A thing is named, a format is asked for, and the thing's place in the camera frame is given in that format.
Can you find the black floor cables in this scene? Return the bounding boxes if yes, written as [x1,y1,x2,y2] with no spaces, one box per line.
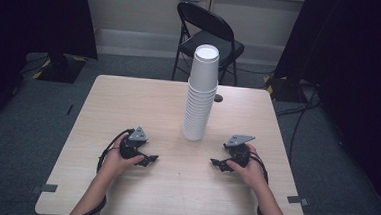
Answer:
[270,78,324,164]

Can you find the stack of white paper cups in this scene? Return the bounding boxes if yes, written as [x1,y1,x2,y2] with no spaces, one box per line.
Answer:
[180,77,220,144]

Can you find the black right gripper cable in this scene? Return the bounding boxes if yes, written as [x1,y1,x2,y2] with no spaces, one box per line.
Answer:
[245,151,298,215]

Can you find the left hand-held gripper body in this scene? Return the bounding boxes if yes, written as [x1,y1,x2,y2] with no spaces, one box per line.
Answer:
[118,124,150,162]

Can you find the dark curtain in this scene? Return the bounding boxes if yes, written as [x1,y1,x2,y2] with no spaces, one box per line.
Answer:
[265,0,381,215]
[0,0,102,140]

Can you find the black folding chair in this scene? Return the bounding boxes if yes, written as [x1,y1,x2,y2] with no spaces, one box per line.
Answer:
[171,0,248,88]

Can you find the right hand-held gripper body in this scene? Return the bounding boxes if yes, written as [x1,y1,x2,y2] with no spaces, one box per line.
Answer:
[222,133,257,169]

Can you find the grey tape strip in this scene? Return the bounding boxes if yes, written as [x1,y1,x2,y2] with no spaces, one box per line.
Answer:
[286,195,310,208]
[30,182,59,195]

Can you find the person's left hand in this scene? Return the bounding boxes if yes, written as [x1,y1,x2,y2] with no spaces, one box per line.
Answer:
[102,137,146,183]

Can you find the black stand base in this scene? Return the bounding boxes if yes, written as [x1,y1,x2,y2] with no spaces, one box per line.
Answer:
[32,51,87,85]
[262,74,311,105]

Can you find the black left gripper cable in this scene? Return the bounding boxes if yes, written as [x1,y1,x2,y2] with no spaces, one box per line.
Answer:
[73,125,135,215]

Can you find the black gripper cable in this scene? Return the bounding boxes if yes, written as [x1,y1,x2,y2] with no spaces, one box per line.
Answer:
[73,125,135,215]
[245,151,298,215]

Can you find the person's right hand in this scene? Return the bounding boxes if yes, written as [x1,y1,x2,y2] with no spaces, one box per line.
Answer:
[224,142,271,192]

